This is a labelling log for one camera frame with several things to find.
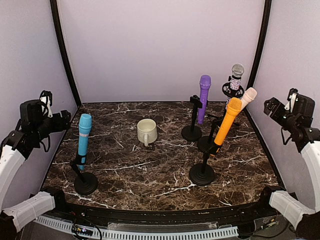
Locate black stand of pink microphone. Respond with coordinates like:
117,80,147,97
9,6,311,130
197,120,218,153

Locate black shock mount tripod stand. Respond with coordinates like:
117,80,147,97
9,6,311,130
206,81,245,126

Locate left black corner post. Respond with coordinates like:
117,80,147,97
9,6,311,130
49,0,82,108

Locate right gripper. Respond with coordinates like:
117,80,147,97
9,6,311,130
264,97,299,133

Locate black corner post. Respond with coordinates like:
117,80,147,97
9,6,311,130
246,0,273,89
49,0,82,108

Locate black stand of blue microphone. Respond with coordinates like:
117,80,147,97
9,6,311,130
70,153,98,196

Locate black stand of orange microphone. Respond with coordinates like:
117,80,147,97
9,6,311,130
189,143,217,187

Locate white slotted cable duct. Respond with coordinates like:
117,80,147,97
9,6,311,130
34,215,239,240

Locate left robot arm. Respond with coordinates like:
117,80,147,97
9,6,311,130
0,97,71,240

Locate cream ceramic mug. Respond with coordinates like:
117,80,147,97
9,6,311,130
137,118,158,147

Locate right black corner post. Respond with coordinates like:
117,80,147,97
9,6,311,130
246,0,273,89

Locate black stand of purple microphone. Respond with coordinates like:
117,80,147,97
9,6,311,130
181,95,203,142

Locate black front rail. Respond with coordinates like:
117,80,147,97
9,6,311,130
42,186,277,226

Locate orange toy microphone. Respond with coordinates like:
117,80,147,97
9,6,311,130
210,97,242,156

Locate purple toy microphone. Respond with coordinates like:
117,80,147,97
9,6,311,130
198,75,212,125

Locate silver glitter microphone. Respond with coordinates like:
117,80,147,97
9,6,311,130
226,63,245,103

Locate pale pink toy microphone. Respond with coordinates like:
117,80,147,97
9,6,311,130
241,87,258,111

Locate blue toy microphone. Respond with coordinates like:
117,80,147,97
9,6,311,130
78,113,92,171

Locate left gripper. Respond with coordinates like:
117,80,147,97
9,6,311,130
32,110,71,142

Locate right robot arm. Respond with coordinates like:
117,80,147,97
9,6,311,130
255,88,320,240

